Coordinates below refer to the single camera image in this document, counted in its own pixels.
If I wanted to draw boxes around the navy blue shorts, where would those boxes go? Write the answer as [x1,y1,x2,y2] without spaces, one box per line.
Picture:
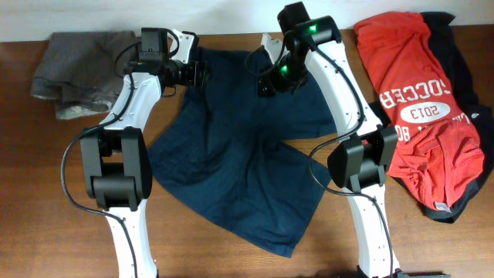
[148,48,336,257]

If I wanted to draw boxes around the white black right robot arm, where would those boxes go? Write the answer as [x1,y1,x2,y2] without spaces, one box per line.
[257,3,402,277]

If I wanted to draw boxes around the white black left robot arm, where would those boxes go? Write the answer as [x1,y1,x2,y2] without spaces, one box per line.
[80,28,205,278]

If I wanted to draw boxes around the grey folded garment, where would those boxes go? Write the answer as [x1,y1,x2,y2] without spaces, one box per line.
[30,31,137,120]

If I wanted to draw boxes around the red soccer t-shirt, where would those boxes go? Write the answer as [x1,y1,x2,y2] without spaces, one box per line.
[354,12,485,212]

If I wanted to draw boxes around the black garment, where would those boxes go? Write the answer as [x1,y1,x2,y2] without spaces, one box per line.
[377,12,493,223]

